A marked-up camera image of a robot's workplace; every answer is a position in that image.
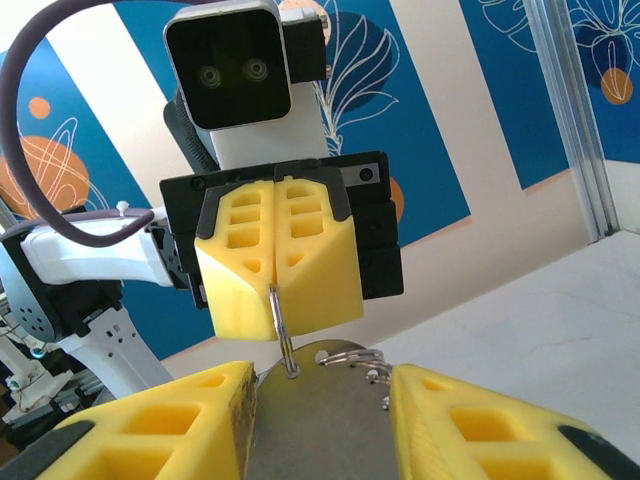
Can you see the silver keyring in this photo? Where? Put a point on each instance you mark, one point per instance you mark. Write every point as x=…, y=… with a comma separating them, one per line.
x=278, y=320

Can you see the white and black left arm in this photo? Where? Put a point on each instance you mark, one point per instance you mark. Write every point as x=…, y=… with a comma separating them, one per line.
x=90, y=260

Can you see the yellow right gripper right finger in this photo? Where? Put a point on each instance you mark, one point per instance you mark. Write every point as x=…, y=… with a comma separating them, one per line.
x=500, y=445

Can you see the aluminium frame post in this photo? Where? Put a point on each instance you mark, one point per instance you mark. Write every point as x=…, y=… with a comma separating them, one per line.
x=575, y=125

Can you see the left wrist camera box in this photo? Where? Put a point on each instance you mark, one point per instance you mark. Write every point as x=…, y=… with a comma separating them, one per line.
x=230, y=65

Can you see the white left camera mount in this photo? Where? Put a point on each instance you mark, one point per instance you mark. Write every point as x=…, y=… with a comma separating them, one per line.
x=270, y=140

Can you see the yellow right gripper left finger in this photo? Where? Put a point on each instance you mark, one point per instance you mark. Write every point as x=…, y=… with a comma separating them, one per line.
x=150, y=440

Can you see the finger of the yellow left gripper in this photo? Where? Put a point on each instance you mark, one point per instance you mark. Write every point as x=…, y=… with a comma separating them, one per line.
x=325, y=290
x=235, y=300

